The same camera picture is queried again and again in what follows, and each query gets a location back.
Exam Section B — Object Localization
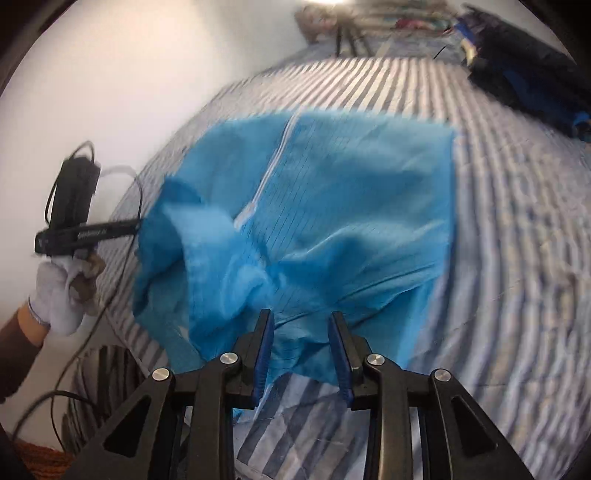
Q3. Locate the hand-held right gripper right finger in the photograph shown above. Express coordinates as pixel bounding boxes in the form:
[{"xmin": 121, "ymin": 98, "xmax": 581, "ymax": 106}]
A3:
[{"xmin": 327, "ymin": 311, "xmax": 536, "ymax": 480}]

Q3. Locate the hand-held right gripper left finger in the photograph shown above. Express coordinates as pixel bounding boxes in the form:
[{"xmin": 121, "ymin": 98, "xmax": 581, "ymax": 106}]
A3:
[{"xmin": 65, "ymin": 308, "xmax": 276, "ymax": 480}]

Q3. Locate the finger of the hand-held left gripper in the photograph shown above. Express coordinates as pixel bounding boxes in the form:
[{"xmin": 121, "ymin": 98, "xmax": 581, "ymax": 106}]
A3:
[{"xmin": 109, "ymin": 217, "xmax": 144, "ymax": 238}]

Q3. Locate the light blue zip coat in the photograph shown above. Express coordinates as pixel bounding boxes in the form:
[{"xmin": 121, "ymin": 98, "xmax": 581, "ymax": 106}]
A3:
[{"xmin": 131, "ymin": 111, "xmax": 458, "ymax": 423}]

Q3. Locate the person's left forearm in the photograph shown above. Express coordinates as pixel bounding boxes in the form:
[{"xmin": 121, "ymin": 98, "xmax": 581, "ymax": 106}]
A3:
[{"xmin": 0, "ymin": 302, "xmax": 49, "ymax": 405}]

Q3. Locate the person's left hand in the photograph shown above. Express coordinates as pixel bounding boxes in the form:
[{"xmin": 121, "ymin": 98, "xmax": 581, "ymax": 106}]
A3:
[{"xmin": 28, "ymin": 252, "xmax": 105, "ymax": 337}]

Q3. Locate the striped bed mattress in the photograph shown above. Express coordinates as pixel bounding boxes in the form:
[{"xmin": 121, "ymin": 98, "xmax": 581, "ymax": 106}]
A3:
[{"xmin": 65, "ymin": 44, "xmax": 591, "ymax": 480}]

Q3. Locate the orange woven mat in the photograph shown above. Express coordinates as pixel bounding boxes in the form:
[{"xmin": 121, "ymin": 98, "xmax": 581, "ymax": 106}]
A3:
[{"xmin": 17, "ymin": 440, "xmax": 75, "ymax": 470}]

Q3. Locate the dark blue folded garment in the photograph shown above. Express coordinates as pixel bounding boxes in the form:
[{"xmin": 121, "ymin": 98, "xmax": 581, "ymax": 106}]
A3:
[{"xmin": 455, "ymin": 21, "xmax": 591, "ymax": 142}]

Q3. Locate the black puffy jacket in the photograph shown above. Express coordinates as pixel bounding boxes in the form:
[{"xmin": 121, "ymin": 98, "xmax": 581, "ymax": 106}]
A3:
[{"xmin": 462, "ymin": 4, "xmax": 591, "ymax": 139}]

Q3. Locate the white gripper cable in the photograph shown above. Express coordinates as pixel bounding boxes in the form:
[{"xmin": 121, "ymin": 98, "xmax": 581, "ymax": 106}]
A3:
[{"xmin": 98, "ymin": 164, "xmax": 140, "ymax": 184}]

